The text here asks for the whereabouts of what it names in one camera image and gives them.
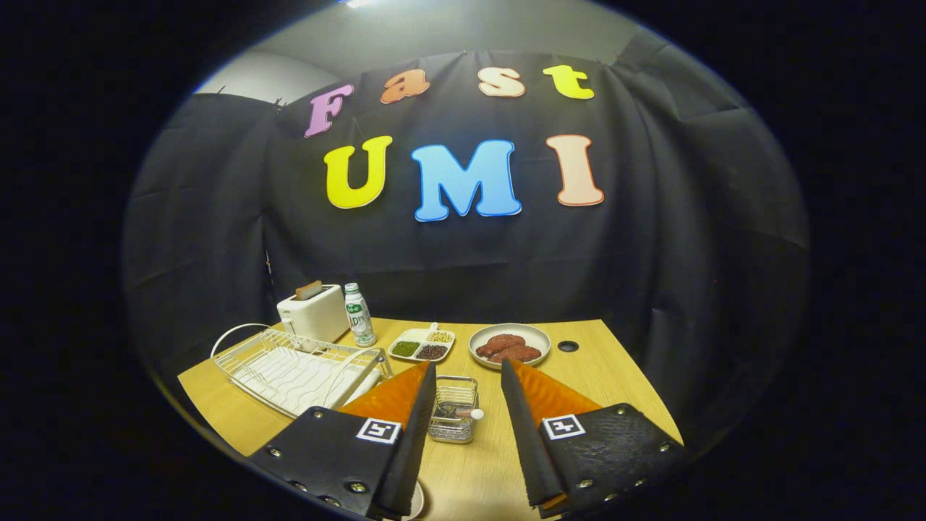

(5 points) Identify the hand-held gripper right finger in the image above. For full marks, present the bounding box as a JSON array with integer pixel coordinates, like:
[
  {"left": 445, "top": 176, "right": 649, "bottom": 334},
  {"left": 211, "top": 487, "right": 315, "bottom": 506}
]
[{"left": 501, "top": 358, "right": 688, "bottom": 519}]

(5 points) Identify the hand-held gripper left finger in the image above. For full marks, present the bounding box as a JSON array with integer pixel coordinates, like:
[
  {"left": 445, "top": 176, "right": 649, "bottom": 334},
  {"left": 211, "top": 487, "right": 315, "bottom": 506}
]
[{"left": 246, "top": 360, "right": 438, "bottom": 520}]

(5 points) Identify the metal wire basket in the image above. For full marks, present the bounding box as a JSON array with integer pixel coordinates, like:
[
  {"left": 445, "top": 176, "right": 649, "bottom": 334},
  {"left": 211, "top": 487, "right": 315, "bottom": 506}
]
[{"left": 427, "top": 375, "right": 480, "bottom": 444}]

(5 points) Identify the white wire dish rack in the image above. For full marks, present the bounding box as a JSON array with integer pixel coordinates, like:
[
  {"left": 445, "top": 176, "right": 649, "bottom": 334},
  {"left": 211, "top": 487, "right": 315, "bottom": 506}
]
[{"left": 211, "top": 323, "right": 394, "bottom": 420}]

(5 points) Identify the beige oval dish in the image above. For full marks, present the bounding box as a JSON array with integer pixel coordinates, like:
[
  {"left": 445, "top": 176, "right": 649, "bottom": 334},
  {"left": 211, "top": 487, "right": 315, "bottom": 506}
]
[{"left": 468, "top": 323, "right": 552, "bottom": 370}]

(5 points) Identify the white divided snack tray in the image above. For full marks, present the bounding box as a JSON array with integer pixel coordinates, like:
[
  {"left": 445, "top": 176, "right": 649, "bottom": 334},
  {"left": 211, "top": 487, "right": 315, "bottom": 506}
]
[{"left": 388, "top": 323, "right": 456, "bottom": 363}]

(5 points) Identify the white bottle with green label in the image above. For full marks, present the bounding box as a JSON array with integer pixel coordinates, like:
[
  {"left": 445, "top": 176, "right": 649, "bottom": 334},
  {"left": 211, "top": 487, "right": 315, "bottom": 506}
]
[{"left": 344, "top": 282, "right": 377, "bottom": 348}]

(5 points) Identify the white toaster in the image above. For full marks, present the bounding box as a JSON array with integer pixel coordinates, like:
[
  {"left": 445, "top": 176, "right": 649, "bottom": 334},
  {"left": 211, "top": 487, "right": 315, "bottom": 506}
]
[{"left": 276, "top": 284, "right": 351, "bottom": 344}]

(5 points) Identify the black backdrop cloth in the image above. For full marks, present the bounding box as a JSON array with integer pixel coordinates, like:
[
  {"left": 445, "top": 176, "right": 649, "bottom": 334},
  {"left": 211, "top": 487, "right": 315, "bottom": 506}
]
[{"left": 122, "top": 47, "right": 810, "bottom": 449}]

